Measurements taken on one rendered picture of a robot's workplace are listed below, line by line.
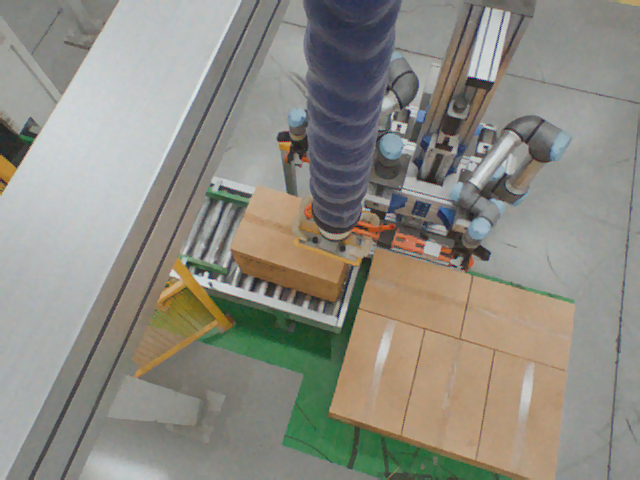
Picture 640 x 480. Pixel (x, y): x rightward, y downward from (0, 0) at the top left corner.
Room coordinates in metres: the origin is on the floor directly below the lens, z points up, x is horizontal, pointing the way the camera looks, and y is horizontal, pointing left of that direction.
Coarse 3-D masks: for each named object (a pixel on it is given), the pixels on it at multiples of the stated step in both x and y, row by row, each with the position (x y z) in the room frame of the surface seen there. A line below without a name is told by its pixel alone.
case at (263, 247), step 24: (264, 192) 1.26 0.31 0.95; (264, 216) 1.12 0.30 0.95; (288, 216) 1.12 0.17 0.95; (240, 240) 0.98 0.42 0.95; (264, 240) 0.98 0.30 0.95; (288, 240) 0.98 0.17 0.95; (240, 264) 0.93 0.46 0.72; (264, 264) 0.87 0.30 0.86; (288, 264) 0.84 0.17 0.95; (312, 264) 0.84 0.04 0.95; (336, 264) 0.84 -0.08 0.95; (312, 288) 0.79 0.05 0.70; (336, 288) 0.74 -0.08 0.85
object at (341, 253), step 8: (312, 232) 0.94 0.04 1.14; (296, 240) 0.90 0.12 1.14; (312, 240) 0.90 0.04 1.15; (320, 240) 0.90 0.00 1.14; (304, 248) 0.86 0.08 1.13; (312, 248) 0.86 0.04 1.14; (320, 248) 0.86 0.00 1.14; (336, 248) 0.85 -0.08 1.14; (344, 248) 0.84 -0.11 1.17; (360, 248) 0.86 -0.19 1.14; (328, 256) 0.82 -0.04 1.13; (336, 256) 0.82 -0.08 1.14; (344, 256) 0.81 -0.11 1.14; (352, 264) 0.78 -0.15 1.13
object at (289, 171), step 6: (282, 144) 1.54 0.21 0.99; (288, 144) 1.54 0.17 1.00; (282, 150) 1.55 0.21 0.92; (282, 156) 1.55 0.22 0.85; (282, 162) 1.55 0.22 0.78; (288, 168) 1.54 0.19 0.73; (294, 168) 1.58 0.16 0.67; (288, 174) 1.54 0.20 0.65; (294, 174) 1.57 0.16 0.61; (288, 180) 1.54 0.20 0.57; (294, 180) 1.56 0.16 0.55; (288, 186) 1.55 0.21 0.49; (294, 186) 1.55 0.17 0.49; (288, 192) 1.55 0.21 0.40; (294, 192) 1.54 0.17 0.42
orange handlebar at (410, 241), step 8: (304, 160) 1.28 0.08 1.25; (312, 216) 0.97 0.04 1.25; (360, 224) 0.93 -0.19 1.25; (368, 224) 0.93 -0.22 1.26; (360, 232) 0.89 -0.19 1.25; (368, 232) 0.89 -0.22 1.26; (408, 240) 0.84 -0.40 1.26; (416, 240) 0.84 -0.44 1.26; (408, 248) 0.81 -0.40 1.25; (416, 248) 0.81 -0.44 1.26; (440, 256) 0.77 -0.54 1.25; (472, 264) 0.73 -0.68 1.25
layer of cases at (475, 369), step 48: (384, 288) 0.83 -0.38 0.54; (432, 288) 0.82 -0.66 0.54; (480, 288) 0.82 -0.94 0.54; (384, 336) 0.54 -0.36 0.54; (432, 336) 0.54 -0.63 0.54; (480, 336) 0.54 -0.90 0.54; (528, 336) 0.54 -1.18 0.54; (384, 384) 0.28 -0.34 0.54; (432, 384) 0.28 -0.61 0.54; (480, 384) 0.27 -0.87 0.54; (528, 384) 0.27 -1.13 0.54; (384, 432) 0.03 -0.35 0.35; (432, 432) 0.03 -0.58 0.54; (480, 432) 0.03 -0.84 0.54; (528, 432) 0.03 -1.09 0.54
